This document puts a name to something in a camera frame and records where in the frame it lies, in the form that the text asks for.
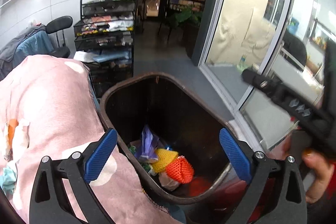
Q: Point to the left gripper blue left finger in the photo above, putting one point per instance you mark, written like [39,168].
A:
[49,201]

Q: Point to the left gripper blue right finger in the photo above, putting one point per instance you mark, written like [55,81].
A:
[286,202]

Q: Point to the purple plastic wrapper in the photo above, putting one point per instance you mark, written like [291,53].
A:
[145,152]

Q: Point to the orange foam fruit net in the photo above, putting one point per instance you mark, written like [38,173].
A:
[180,170]

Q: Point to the white plastic bag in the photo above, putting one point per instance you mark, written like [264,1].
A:
[167,182]

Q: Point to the teal tissue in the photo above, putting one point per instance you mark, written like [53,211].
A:
[8,180]

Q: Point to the yellow foam fruit net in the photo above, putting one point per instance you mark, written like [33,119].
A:
[165,157]

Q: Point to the dark brown trash bin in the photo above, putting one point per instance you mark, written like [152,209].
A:
[180,119]

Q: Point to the person's right hand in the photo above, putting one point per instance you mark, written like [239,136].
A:
[322,167]

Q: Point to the pink polka dot blanket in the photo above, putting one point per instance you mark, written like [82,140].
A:
[53,98]

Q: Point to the black mesh trolley cart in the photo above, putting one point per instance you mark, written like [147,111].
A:
[104,41]

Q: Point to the glass sliding door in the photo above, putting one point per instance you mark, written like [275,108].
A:
[282,39]

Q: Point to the black salon stool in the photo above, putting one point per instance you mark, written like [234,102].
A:
[57,27]

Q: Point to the green potted plant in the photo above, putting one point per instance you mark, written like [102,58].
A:
[188,15]

